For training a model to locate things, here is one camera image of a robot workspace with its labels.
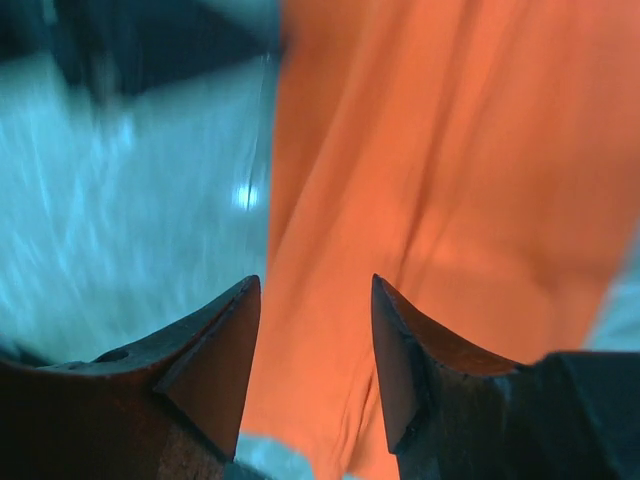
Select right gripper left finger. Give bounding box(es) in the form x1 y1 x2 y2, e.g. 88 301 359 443
1 276 260 479

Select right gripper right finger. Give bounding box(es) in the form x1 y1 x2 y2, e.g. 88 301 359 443
371 276 639 479

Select orange t shirt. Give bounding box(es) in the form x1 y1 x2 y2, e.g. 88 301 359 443
242 1 639 479

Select black base beam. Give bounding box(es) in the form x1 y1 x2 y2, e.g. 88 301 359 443
1 0 282 105

